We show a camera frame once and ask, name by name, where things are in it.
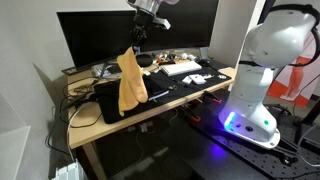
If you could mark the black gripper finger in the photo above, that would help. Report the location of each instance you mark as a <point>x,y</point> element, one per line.
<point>133,36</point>
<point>141,36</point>

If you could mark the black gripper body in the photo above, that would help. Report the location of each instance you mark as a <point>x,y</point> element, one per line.
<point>143,18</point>

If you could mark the orange towel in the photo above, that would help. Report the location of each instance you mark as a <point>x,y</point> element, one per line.
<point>131,80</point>

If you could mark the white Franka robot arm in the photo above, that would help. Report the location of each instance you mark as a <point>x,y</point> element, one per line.
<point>260,100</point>

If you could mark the dark blue flat device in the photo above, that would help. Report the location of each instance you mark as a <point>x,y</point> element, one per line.
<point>154,86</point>

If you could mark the black desk mat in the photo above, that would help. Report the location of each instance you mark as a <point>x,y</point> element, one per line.
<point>186,86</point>

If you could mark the black flat monitor foot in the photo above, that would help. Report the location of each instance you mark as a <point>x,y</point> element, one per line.
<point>71,70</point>

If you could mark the white flat box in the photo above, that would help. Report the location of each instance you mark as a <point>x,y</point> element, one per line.
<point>198,79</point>

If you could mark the black round case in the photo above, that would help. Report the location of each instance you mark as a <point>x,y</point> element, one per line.
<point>146,60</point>

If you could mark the wide black monitor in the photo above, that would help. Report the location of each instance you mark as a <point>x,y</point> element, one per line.
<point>96,36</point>

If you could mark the tall black monitor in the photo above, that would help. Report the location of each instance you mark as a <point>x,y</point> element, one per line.
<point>186,26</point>

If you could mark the small white ball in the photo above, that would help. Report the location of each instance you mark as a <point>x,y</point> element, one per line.
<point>184,55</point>

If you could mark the white keyboard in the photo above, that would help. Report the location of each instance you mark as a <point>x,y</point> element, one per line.
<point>181,67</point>

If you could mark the small white card box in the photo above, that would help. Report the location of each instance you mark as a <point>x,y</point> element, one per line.
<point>186,80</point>

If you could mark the small silver sticker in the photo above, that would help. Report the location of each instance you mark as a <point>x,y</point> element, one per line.
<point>222,77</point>

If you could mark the grey power strip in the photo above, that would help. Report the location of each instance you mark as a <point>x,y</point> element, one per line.
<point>146,127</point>

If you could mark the orange and white poster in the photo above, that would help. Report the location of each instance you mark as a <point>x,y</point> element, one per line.
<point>296,80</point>

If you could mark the black perforated breadboard table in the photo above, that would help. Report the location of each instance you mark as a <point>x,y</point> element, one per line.
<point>250,156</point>

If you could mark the black metal stand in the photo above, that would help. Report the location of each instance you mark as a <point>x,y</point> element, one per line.
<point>311,116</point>

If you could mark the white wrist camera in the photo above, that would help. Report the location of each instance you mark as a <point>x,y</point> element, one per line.
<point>162,23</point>

